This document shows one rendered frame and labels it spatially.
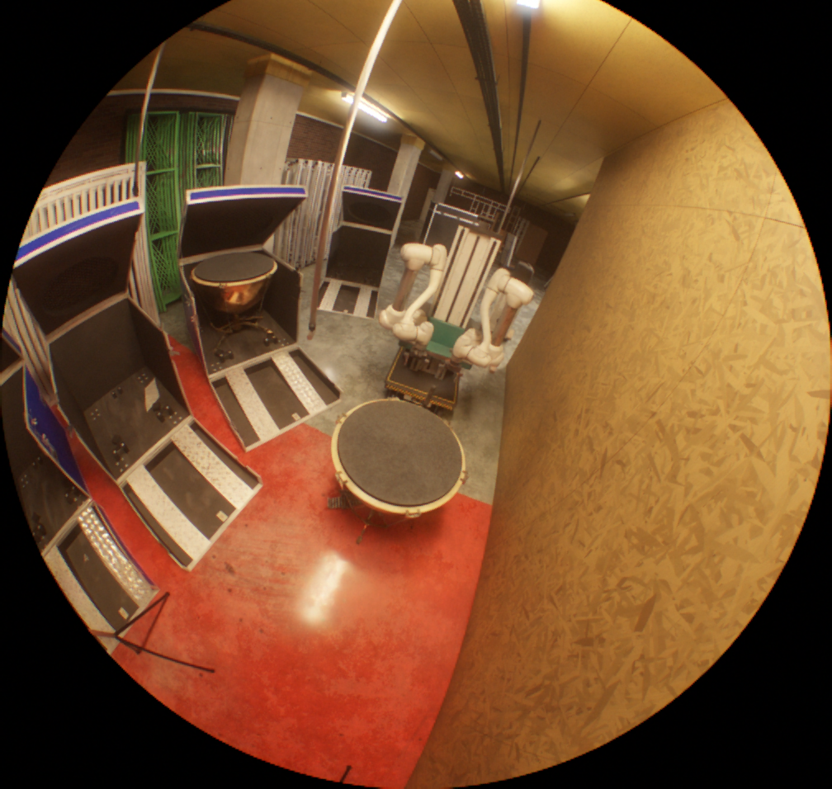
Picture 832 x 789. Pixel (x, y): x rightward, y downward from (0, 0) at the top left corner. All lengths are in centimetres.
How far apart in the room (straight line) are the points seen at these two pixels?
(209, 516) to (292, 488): 67
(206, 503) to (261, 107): 360
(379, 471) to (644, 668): 131
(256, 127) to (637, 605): 417
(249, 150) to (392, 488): 332
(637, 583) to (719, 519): 33
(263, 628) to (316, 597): 41
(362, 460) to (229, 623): 140
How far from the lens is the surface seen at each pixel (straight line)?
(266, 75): 355
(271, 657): 199
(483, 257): 225
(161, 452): 245
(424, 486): 134
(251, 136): 342
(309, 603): 193
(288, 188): 253
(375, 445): 140
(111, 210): 189
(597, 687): 114
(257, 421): 245
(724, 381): 108
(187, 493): 229
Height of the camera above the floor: 193
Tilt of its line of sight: 37 degrees down
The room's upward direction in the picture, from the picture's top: 20 degrees clockwise
